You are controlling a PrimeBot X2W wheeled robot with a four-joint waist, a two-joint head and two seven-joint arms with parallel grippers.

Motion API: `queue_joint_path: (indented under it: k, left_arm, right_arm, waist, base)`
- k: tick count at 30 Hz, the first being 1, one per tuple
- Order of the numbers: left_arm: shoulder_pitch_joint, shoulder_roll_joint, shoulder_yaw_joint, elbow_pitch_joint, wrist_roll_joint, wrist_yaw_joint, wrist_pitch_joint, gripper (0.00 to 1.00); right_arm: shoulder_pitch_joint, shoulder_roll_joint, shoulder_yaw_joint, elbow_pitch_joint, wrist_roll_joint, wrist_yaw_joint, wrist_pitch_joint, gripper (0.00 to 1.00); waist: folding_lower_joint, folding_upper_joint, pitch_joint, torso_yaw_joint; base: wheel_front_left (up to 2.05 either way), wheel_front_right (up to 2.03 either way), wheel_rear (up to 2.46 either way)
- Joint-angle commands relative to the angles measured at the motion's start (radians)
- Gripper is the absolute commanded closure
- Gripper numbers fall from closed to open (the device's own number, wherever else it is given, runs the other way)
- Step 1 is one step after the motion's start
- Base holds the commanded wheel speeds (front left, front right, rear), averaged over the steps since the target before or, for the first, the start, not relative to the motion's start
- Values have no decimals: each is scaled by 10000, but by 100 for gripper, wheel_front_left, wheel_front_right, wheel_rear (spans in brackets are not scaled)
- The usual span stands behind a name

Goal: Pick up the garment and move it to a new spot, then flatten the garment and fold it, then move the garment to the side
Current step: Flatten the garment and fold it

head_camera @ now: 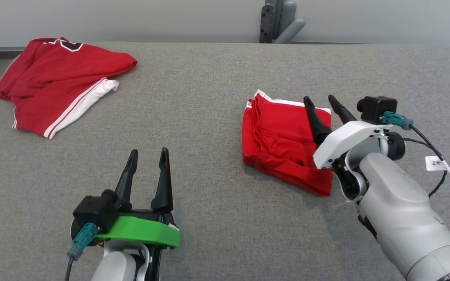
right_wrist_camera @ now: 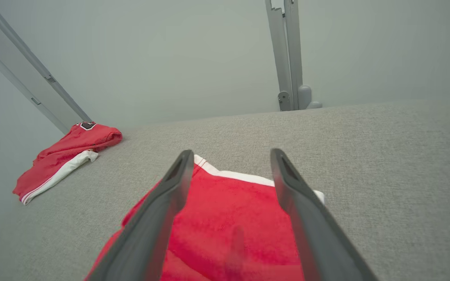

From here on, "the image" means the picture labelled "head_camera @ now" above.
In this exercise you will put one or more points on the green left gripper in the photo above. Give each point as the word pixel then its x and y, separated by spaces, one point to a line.
pixel 143 230

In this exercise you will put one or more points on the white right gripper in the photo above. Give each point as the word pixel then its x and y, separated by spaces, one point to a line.
pixel 346 142

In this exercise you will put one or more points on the red shorts with white stripe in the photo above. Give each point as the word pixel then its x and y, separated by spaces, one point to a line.
pixel 279 144

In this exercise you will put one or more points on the red and white t-shirt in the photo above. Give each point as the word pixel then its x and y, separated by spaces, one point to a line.
pixel 57 82

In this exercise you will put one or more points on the grey metal stand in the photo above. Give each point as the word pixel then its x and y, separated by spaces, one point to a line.
pixel 279 19

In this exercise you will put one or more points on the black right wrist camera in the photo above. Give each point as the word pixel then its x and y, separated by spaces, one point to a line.
pixel 377 109

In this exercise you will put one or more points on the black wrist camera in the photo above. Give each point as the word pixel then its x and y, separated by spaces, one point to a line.
pixel 94 210
pixel 377 109

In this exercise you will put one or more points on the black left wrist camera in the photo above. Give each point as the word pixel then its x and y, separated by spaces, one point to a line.
pixel 94 210

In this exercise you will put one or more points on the teal right camera connector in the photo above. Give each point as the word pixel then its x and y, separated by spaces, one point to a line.
pixel 397 120

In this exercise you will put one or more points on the teal camera connector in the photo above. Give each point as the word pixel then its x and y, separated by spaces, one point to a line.
pixel 82 240
pixel 397 120

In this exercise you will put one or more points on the teal left camera connector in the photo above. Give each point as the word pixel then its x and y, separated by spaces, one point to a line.
pixel 82 240

